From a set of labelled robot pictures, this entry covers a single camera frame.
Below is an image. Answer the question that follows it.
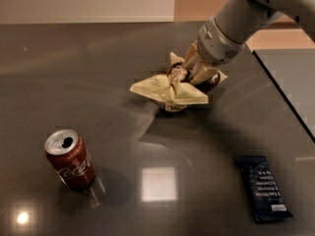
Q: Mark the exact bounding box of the blue snack bar wrapper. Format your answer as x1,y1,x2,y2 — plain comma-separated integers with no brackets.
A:
234,155,292,223

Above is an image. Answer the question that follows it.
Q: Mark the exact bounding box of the brown chip bag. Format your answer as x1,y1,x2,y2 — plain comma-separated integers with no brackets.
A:
130,52,227,112

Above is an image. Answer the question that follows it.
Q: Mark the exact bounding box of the red coke can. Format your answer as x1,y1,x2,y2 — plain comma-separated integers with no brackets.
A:
44,129,95,191

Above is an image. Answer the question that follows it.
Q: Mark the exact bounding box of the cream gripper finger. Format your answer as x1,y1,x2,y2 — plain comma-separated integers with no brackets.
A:
189,62,218,86
183,40,200,68

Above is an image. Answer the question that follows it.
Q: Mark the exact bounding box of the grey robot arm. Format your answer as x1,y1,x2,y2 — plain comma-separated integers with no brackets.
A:
195,0,315,68

